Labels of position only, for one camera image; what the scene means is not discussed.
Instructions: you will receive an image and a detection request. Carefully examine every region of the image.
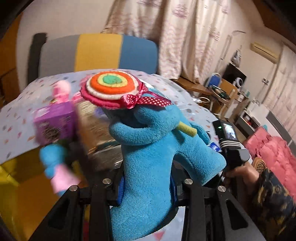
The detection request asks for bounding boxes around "blue plush monster toy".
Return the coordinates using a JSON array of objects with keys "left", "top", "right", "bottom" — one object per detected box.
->
[{"left": 80, "top": 70, "right": 226, "bottom": 240}]

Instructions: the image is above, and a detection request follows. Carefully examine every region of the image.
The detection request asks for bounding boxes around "person's right hand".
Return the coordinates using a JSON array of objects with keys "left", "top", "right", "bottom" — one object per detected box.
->
[{"left": 225, "top": 162, "right": 259, "bottom": 187}]

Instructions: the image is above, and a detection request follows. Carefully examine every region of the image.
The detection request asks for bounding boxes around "blue tissue packet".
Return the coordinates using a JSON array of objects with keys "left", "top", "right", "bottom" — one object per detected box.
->
[{"left": 208, "top": 142, "right": 221, "bottom": 152}]

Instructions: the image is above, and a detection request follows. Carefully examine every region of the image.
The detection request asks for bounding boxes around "pink fluffy blanket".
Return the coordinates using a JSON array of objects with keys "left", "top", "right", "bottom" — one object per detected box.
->
[{"left": 243, "top": 126, "right": 296, "bottom": 198}]

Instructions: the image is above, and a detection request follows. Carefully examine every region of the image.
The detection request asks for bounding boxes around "ornate silver tissue box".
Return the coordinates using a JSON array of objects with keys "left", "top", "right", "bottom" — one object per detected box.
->
[{"left": 75, "top": 101, "right": 123, "bottom": 171}]

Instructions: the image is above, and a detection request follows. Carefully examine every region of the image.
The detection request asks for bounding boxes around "blue doll pink dress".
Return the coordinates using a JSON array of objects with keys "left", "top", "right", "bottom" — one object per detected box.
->
[{"left": 39, "top": 144, "right": 81, "bottom": 197}]

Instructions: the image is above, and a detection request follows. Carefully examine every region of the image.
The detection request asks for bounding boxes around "wooden side table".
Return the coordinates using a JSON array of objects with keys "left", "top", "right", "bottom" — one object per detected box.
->
[{"left": 172, "top": 77, "right": 212, "bottom": 96}]

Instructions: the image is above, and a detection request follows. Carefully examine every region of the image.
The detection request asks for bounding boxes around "blue folding chair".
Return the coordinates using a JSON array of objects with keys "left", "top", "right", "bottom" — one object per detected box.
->
[{"left": 205, "top": 73, "right": 222, "bottom": 88}]

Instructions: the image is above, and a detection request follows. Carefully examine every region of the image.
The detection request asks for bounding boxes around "gold metal tray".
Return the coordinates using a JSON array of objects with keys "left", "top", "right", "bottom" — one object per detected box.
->
[{"left": 0, "top": 148, "right": 93, "bottom": 241}]

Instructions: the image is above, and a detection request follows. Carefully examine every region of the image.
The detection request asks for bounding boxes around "purple snack box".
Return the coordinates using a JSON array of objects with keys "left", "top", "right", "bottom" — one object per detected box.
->
[{"left": 33, "top": 101, "right": 76, "bottom": 145}]

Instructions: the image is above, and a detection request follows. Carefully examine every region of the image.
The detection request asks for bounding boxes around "pink spotted plush toy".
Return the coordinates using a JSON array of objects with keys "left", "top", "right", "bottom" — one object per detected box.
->
[{"left": 52, "top": 80, "right": 82, "bottom": 104}]

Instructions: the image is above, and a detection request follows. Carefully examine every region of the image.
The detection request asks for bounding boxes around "pink patterned curtain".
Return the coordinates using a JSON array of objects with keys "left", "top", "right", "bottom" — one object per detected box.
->
[{"left": 103, "top": 0, "right": 231, "bottom": 84}]

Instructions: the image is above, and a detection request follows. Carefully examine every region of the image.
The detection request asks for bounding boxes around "wooden wardrobe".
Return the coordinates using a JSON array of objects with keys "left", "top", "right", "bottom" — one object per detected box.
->
[{"left": 1, "top": 14, "right": 22, "bottom": 108}]

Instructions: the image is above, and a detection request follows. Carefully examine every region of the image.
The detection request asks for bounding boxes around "grey yellow blue chair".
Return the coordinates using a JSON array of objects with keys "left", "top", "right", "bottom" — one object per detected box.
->
[{"left": 27, "top": 33, "right": 158, "bottom": 83}]

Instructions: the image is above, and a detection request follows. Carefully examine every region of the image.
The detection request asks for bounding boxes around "wall air conditioner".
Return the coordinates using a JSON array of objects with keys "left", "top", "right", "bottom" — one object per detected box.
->
[{"left": 250, "top": 42, "right": 278, "bottom": 64}]

